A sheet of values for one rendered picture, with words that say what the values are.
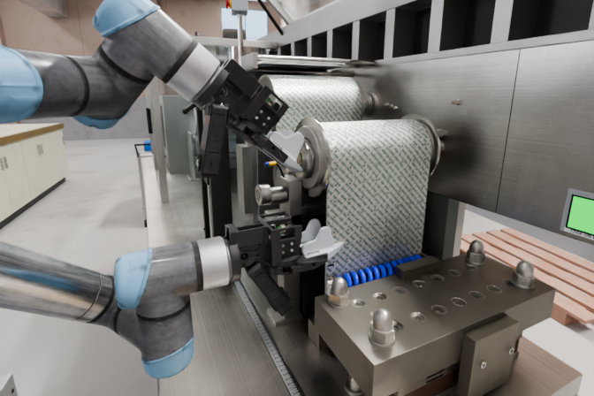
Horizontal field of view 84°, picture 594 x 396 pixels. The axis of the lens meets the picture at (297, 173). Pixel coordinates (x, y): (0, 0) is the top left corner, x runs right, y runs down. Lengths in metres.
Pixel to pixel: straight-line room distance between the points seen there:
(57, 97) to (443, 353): 0.60
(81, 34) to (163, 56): 11.70
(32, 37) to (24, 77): 12.08
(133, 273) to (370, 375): 0.34
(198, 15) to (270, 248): 11.57
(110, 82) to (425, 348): 0.56
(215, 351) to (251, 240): 0.26
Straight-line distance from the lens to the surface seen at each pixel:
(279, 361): 0.67
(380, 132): 0.64
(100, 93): 0.50
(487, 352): 0.62
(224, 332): 0.74
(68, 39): 12.25
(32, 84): 0.44
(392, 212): 0.67
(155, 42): 0.48
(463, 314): 0.61
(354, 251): 0.65
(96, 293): 0.61
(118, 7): 0.49
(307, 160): 0.57
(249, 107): 0.50
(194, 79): 0.49
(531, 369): 0.78
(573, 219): 0.67
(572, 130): 0.66
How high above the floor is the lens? 1.36
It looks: 13 degrees down
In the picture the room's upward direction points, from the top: straight up
